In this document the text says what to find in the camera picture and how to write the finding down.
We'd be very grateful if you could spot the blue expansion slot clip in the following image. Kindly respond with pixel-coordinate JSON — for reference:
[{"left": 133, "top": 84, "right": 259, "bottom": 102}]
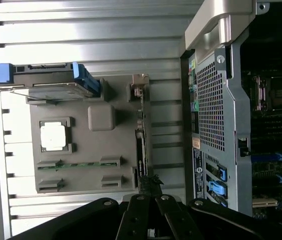
[
  {"left": 208, "top": 180, "right": 228, "bottom": 209},
  {"left": 216, "top": 163, "right": 228, "bottom": 184}
]

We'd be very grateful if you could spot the green RAM stick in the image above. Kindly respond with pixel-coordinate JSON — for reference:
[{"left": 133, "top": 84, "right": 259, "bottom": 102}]
[{"left": 37, "top": 161, "right": 120, "bottom": 171}]

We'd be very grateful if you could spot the grey printed parts rack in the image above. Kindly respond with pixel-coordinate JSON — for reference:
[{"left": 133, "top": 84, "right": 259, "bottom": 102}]
[{"left": 25, "top": 73, "right": 154, "bottom": 195}]

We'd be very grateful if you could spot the white PCI expansion slot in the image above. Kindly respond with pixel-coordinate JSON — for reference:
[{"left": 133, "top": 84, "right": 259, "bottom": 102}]
[{"left": 252, "top": 198, "right": 278, "bottom": 209}]

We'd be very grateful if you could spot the silver CPU chip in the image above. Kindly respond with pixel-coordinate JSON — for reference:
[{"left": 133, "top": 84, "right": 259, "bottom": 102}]
[{"left": 40, "top": 121, "right": 67, "bottom": 152}]

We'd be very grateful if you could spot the green motherboard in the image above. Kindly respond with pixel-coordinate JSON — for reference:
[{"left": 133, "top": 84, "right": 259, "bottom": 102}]
[{"left": 240, "top": 67, "right": 282, "bottom": 233}]

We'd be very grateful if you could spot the open grey PC case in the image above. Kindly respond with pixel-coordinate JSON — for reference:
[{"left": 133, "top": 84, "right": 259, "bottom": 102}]
[{"left": 180, "top": 0, "right": 282, "bottom": 235}]

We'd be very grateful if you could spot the hard disk in blue caddy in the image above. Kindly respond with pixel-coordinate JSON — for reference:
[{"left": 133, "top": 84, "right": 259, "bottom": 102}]
[{"left": 0, "top": 61, "right": 102, "bottom": 99}]

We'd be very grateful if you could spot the metal CPU socket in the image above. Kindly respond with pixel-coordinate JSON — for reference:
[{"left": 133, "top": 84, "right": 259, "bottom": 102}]
[{"left": 252, "top": 74, "right": 282, "bottom": 114}]

